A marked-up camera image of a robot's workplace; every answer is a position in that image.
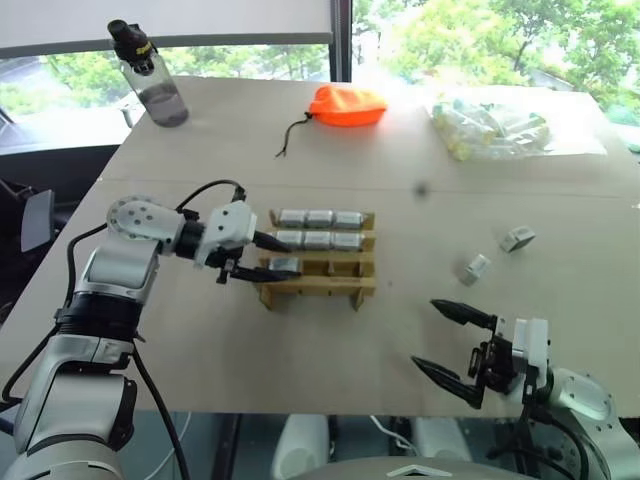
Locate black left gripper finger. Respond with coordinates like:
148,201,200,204
231,266,304,284
252,230,295,253

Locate white roller window blind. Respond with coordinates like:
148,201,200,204
0,0,334,59

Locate loose silver cell far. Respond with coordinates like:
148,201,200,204
499,225,537,254

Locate dark window frame post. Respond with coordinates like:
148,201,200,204
326,0,354,84

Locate black drawstring cord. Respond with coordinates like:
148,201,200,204
274,111,314,161

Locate orange fabric pouch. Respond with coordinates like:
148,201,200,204
308,84,389,128

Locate clear plastic bag of cameras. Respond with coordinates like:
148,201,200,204
429,96,609,163

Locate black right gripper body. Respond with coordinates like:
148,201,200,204
467,316,527,397

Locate white rounded shape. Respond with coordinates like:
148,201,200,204
276,414,332,472

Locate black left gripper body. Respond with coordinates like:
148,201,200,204
203,232,262,286

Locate loose silver cell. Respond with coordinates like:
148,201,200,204
499,225,537,254
459,253,493,288

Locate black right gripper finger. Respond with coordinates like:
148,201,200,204
409,355,485,411
429,298,499,332

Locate grey robot torso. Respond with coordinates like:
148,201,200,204
298,456,502,480

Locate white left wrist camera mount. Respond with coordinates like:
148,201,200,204
192,200,259,271

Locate wooden slatted rack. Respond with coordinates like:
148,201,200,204
256,208,379,313

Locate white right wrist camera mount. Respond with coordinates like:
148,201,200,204
510,316,552,396

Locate blue-grey chair panel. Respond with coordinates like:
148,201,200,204
21,189,56,254

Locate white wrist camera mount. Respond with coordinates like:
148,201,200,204
192,200,259,271
510,316,552,396

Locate loose silver cell near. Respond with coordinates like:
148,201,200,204
459,253,493,288

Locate white thin cable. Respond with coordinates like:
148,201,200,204
370,414,412,452

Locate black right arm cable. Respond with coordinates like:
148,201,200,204
487,382,609,480

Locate clear black-capped water bottle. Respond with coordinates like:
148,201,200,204
106,18,191,128

